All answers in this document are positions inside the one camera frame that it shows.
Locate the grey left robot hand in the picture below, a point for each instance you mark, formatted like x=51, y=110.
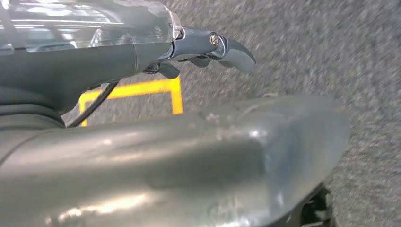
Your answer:
x=78, y=62

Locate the yellow floor tape rectangle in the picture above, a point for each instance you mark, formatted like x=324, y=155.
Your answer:
x=141, y=89

